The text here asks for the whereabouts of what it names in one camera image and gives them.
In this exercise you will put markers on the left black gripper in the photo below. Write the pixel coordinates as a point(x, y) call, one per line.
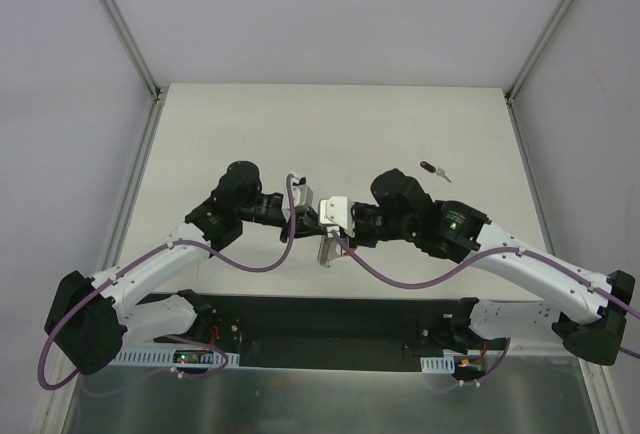
point(288, 227)

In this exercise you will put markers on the red handled keyring organizer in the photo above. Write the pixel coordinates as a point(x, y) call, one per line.
point(325, 259)

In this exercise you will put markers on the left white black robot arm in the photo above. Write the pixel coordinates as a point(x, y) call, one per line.
point(208, 229)

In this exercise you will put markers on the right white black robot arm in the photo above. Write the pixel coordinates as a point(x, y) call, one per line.
point(584, 311)

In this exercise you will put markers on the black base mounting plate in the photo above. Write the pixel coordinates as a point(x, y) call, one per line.
point(379, 335)

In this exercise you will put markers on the black tag key right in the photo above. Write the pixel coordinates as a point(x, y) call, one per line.
point(434, 170)

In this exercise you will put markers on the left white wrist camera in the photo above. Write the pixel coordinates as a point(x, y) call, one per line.
point(298, 196)

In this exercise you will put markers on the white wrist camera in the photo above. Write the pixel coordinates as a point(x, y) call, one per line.
point(336, 212)
point(298, 196)

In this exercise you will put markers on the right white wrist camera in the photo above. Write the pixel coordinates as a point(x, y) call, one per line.
point(336, 212)

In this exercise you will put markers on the right white cable duct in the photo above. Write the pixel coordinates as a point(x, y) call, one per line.
point(438, 365)

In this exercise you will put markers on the white cable duct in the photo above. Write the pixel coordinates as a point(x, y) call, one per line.
point(438, 365)
point(174, 357)

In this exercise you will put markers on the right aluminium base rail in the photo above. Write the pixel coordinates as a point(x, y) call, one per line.
point(524, 347)

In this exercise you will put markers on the left white cable duct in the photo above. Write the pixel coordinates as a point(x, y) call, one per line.
point(174, 357)

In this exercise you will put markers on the left aluminium frame post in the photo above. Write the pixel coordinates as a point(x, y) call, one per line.
point(131, 48)

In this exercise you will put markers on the aluminium frame post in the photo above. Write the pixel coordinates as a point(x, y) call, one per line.
point(540, 45)
point(131, 48)

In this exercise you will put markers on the right aluminium frame post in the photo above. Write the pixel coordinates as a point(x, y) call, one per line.
point(540, 45)

